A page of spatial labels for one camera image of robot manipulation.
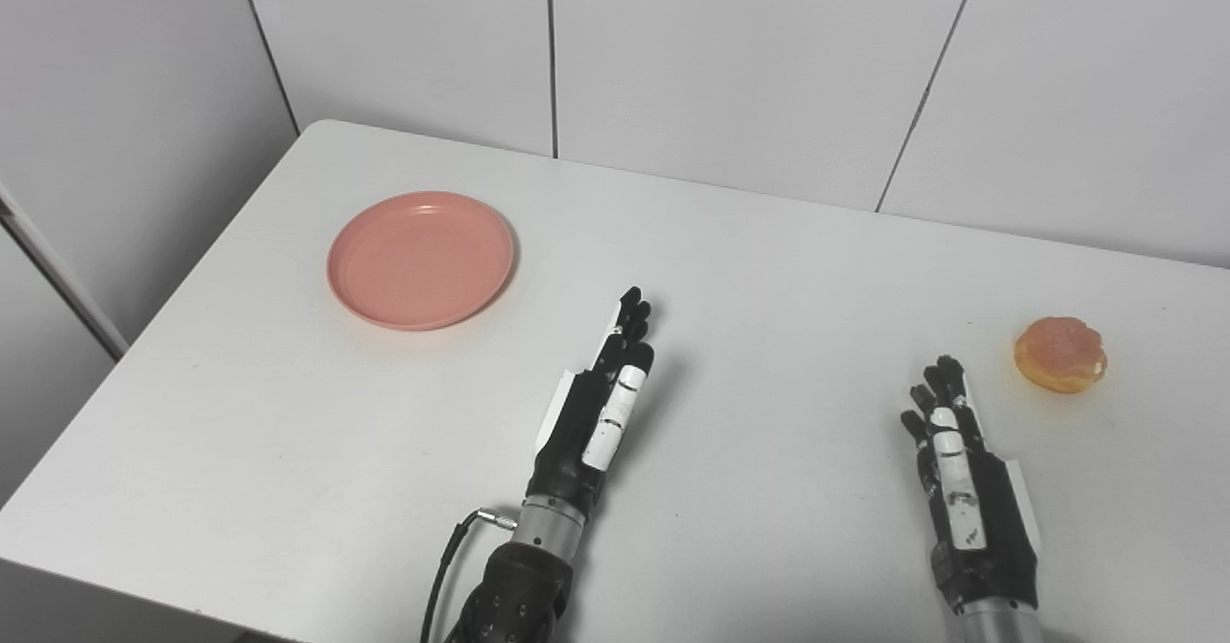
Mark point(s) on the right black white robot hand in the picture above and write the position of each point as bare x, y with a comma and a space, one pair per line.
990, 528

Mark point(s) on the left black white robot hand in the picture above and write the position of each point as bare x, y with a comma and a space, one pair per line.
577, 441

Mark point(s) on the golden cream puff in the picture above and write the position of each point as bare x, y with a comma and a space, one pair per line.
1060, 355

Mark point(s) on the pink round plate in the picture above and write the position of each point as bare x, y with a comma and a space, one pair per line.
420, 259

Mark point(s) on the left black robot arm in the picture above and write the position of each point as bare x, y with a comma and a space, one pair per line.
524, 581

